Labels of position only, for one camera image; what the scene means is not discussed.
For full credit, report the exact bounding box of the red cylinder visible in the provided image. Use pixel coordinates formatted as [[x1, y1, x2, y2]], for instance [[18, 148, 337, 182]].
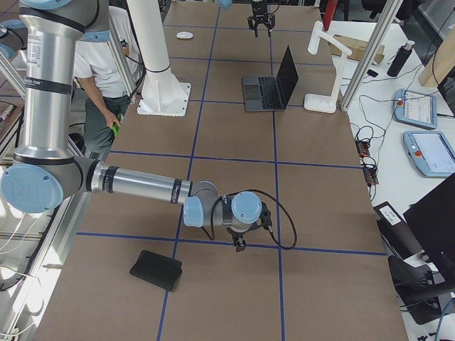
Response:
[[323, 0, 338, 31]]

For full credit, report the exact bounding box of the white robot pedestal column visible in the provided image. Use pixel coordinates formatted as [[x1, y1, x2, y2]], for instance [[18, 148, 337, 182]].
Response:
[[127, 0, 191, 117]]

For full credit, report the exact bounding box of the blue teach pendant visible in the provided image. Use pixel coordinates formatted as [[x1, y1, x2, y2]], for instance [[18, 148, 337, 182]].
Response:
[[402, 131, 454, 178], [393, 89, 437, 129]]

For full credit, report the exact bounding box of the lower blue teach pendant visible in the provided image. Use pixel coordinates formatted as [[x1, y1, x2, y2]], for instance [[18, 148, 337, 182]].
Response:
[[402, 131, 454, 178]]

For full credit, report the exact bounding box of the upper blue teach pendant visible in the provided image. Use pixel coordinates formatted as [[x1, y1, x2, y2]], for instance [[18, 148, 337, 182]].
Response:
[[393, 89, 437, 129]]

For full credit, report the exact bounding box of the grey laptop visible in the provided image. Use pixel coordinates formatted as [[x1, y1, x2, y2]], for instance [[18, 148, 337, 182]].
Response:
[[242, 46, 299, 112]]

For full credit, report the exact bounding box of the white computer mouse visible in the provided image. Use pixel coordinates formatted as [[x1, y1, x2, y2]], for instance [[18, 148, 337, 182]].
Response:
[[176, 31, 193, 40]]

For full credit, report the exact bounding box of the aluminium frame post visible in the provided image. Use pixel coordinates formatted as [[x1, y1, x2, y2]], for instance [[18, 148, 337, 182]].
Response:
[[341, 0, 402, 112]]

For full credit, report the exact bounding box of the cardboard box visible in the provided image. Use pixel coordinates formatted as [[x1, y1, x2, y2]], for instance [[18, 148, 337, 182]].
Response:
[[333, 35, 385, 65]]

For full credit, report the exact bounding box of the person in white shirt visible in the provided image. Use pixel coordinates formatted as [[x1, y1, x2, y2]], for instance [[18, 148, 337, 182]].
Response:
[[73, 5, 139, 156]]

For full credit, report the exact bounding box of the black monitor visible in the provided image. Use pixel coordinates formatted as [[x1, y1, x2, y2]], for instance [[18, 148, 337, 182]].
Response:
[[404, 175, 454, 281]]

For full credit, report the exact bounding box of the black robot wrist cable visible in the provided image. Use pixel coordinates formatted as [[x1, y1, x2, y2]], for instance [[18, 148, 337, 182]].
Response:
[[202, 189, 298, 251]]

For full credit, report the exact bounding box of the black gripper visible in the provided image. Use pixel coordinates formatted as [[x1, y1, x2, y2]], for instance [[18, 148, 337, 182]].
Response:
[[247, 1, 275, 38], [227, 202, 273, 252]]

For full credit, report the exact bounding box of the white desk lamp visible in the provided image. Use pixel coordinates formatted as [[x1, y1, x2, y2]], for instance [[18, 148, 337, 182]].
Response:
[[303, 21, 353, 114]]

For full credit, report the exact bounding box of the orange black usb hub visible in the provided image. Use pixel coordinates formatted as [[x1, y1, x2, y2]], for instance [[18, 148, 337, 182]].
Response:
[[355, 140, 378, 187]]

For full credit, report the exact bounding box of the black water bottle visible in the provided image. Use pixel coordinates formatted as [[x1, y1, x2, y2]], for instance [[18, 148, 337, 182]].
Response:
[[387, 40, 415, 77]]

